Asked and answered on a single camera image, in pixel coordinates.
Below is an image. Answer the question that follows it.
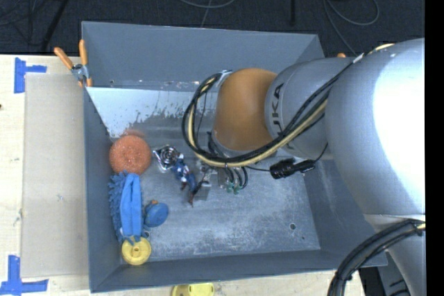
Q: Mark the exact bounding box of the blue red toy figure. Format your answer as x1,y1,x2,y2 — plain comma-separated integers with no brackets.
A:
172,153,199,208

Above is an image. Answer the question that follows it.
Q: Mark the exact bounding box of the blue round toy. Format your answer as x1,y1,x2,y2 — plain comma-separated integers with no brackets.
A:
143,200,170,229

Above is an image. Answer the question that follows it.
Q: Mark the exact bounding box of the grey metal bin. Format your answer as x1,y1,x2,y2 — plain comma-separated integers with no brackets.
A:
80,21,389,294

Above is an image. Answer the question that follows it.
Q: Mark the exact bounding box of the blue microfibre duster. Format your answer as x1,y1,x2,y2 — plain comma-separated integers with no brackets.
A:
108,171,146,244

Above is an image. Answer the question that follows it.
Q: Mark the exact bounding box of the orange scouring ball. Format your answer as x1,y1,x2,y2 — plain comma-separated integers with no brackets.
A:
108,134,153,175

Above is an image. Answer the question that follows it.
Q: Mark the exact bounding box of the yellow flat plastic piece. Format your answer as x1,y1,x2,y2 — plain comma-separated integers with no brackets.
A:
171,282,216,296

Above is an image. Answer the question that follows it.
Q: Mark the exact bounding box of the pale wood board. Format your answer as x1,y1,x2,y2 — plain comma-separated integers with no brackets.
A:
19,72,92,279

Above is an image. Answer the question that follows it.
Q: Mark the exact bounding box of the black cylinder on white bracket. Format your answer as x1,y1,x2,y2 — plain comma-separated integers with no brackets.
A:
242,156,317,181

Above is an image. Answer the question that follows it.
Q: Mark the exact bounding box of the yellow plastic ring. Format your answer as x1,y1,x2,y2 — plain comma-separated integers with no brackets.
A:
121,236,153,267

